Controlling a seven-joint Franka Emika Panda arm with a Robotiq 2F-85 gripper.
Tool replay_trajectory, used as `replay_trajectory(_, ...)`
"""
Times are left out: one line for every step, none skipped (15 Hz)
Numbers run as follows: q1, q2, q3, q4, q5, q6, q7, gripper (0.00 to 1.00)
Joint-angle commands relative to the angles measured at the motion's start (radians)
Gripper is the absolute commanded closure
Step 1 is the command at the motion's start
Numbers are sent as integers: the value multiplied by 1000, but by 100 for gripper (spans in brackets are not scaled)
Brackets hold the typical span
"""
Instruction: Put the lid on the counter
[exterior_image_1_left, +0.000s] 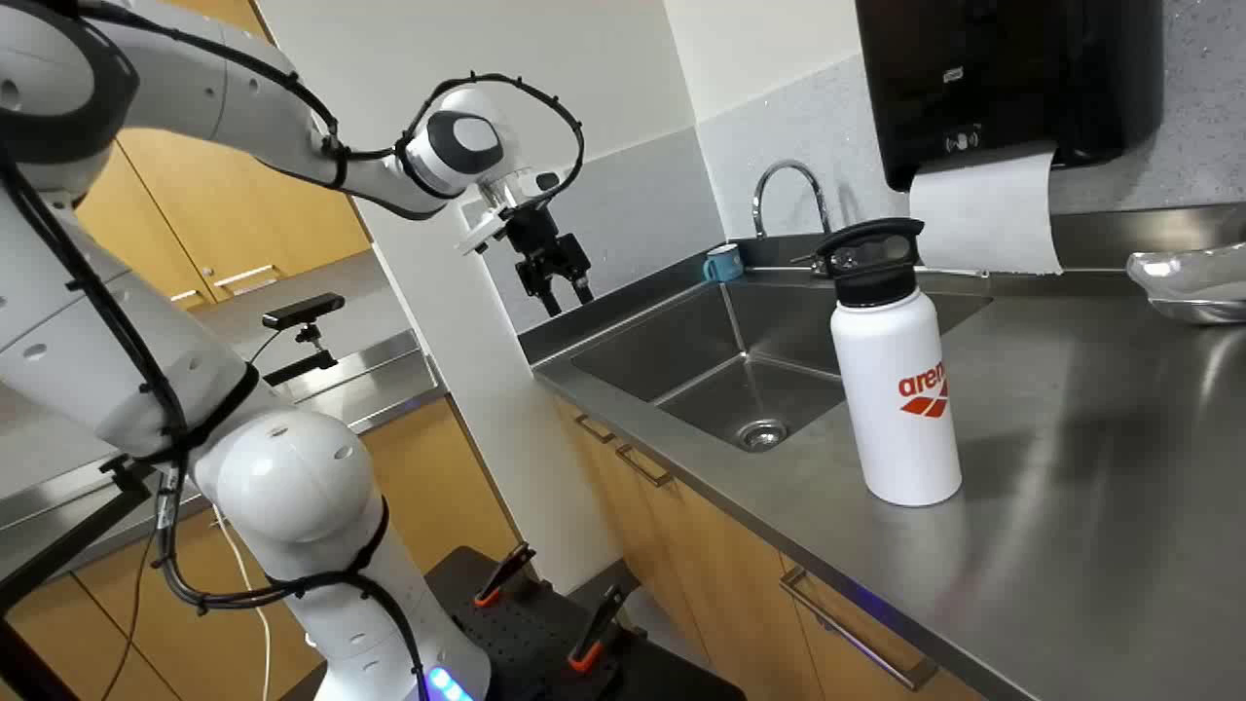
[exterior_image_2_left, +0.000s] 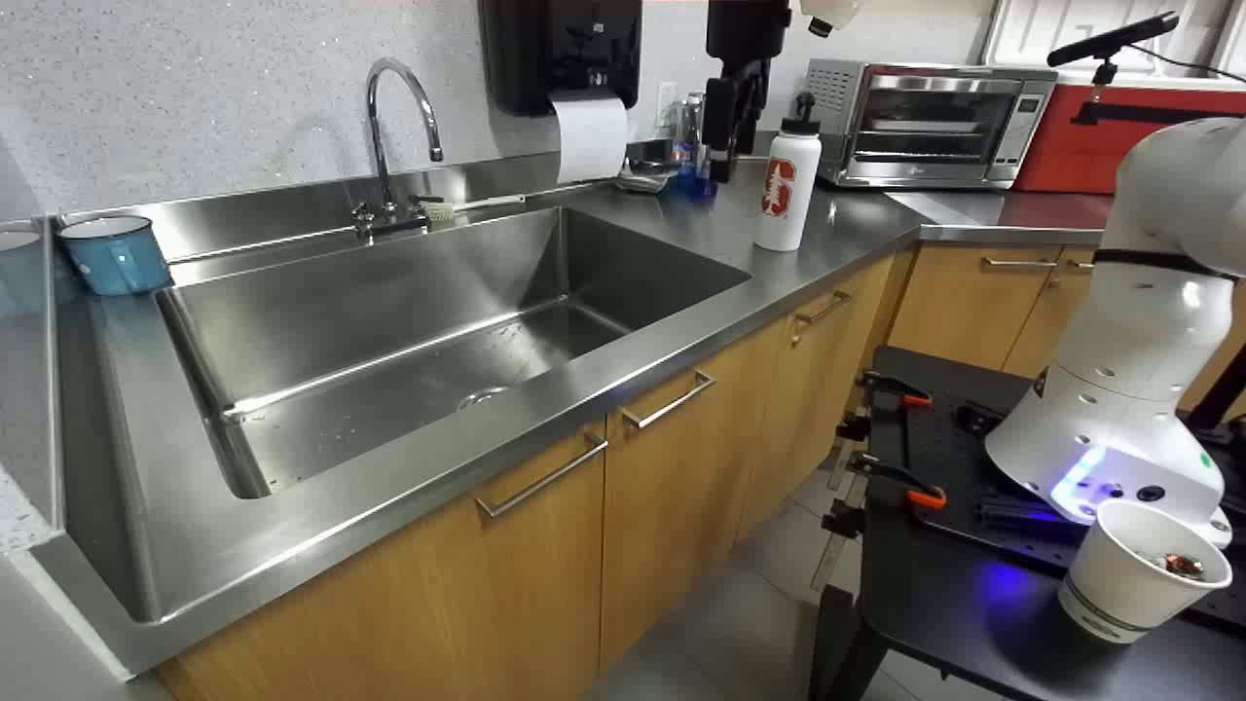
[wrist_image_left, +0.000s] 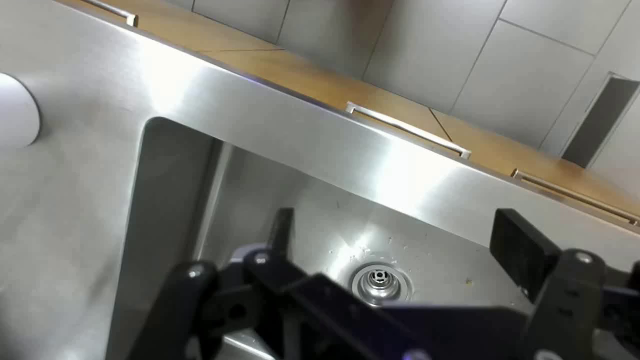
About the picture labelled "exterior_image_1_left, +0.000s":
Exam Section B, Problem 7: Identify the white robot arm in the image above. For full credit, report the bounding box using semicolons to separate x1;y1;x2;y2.
0;0;558;701

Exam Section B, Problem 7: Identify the black camera on stand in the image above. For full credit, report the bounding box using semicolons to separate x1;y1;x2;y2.
259;291;346;384

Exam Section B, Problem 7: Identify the white water bottle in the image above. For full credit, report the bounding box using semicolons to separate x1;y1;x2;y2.
830;291;960;507

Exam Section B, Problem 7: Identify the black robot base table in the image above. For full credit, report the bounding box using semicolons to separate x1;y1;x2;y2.
424;544;742;701

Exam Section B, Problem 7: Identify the black bottle lid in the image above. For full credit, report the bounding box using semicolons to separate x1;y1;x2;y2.
816;217;920;306

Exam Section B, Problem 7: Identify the cabinet door handle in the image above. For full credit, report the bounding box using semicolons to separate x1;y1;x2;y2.
616;445;673;487
777;564;939;701
576;413;616;445

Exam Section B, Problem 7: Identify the silver metal bowl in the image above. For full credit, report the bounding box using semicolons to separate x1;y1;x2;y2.
1124;243;1246;328

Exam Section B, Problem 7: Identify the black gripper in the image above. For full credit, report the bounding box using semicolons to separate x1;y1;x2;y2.
504;208;594;317

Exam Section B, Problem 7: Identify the stainless steel sink basin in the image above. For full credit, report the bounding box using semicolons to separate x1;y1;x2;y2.
558;267;998;455

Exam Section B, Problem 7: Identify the black paper towel dispenser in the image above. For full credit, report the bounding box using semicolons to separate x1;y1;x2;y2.
858;0;1163;192

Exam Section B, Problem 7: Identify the chrome sink faucet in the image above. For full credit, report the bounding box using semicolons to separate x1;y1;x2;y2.
752;161;830;237

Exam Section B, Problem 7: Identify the orange handled clamp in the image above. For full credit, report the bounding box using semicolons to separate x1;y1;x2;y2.
563;583;630;672
471;540;536;610

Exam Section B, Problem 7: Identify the white paper towel sheet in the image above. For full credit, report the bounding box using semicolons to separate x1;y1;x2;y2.
909;153;1057;272

